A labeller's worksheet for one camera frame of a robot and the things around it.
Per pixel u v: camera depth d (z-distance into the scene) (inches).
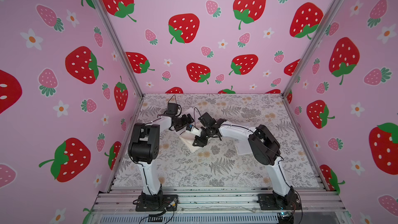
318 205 29.5
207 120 30.7
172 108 32.7
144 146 20.9
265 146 21.2
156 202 26.0
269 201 28.9
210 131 28.6
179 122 34.9
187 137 35.5
